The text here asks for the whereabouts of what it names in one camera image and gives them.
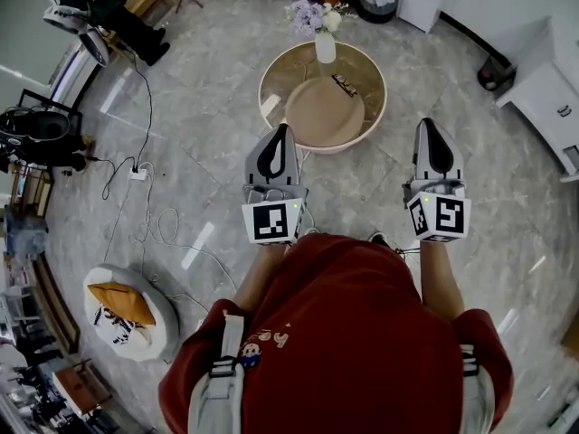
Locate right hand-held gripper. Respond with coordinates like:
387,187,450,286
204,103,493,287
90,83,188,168
402,117,473,244

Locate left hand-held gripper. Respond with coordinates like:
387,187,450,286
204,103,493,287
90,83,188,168
240,122,310,247

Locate person's right forearm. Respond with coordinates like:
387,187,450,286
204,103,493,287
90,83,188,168
417,239,467,323

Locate person's left forearm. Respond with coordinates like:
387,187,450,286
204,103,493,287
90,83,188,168
232,241,291,314

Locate person's right white shoe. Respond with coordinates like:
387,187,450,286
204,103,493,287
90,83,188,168
366,230,393,250

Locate small dark floor bin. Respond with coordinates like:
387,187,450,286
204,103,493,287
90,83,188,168
476,52,517,92

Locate black eyeglasses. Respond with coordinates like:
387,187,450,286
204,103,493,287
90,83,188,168
330,73,360,99

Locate white cabinet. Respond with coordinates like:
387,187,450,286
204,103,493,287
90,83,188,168
494,15,579,184

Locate purple and white flowers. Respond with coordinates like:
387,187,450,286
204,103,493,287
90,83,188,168
284,0,359,41

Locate person's red shirt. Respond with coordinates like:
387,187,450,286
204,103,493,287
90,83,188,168
157,232,515,434

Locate white round floor cushion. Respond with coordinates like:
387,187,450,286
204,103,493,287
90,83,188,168
82,263,181,363

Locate orange pillow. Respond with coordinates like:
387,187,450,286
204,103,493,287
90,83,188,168
86,282,157,327

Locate black white striped pillow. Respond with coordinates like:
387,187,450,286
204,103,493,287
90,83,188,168
92,305,138,345

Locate black equipment on stand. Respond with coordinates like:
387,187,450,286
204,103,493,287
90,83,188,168
0,89,88,172

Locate small wooden shelf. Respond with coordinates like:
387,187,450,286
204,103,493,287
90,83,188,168
8,162,53,219

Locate long wooden bench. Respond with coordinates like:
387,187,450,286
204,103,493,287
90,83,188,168
33,252,83,354

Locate brown wooden desk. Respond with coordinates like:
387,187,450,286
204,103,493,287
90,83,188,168
51,359,112,416

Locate looped white cable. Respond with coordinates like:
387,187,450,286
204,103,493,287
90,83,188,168
103,160,239,289

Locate long black cable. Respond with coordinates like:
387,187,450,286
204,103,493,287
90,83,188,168
121,44,155,172

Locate short black cable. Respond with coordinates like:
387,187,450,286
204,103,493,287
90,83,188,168
85,156,138,201

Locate person's grey backpack strap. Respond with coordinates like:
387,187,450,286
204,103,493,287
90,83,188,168
458,343,497,434
186,311,248,434

